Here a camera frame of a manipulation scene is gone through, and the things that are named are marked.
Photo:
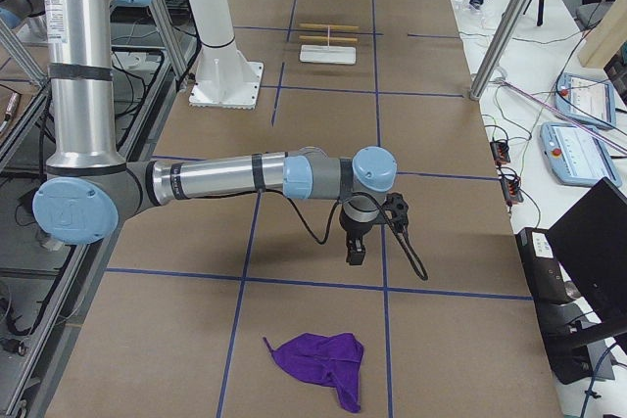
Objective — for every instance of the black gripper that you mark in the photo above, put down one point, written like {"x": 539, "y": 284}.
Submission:
{"x": 356, "y": 233}

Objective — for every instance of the purple towel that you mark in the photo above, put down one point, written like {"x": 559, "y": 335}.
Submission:
{"x": 327, "y": 361}

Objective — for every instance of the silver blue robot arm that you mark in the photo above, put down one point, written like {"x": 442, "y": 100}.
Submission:
{"x": 14, "y": 12}
{"x": 91, "y": 189}

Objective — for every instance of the white rack base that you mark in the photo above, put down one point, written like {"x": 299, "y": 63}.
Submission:
{"x": 334, "y": 55}

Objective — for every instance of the wooden rack rod near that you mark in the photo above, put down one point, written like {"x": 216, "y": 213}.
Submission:
{"x": 332, "y": 40}

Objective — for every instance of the wooden rack rod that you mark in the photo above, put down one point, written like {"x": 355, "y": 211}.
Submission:
{"x": 332, "y": 40}
{"x": 328, "y": 26}

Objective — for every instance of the wooden rack rod far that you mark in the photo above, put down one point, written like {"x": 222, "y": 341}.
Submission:
{"x": 328, "y": 26}

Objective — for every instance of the teach pendant near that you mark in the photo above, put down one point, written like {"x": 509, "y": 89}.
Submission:
{"x": 576, "y": 156}

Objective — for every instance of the teach pendant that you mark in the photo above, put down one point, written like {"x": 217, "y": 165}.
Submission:
{"x": 587, "y": 100}
{"x": 576, "y": 156}

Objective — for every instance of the teach pendant far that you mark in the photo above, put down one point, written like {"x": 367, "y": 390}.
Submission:
{"x": 587, "y": 100}

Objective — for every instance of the white camera pillar mount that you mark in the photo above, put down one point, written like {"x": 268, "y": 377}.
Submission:
{"x": 224, "y": 78}

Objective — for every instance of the aluminium frame post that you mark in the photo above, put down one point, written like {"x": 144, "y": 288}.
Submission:
{"x": 497, "y": 47}

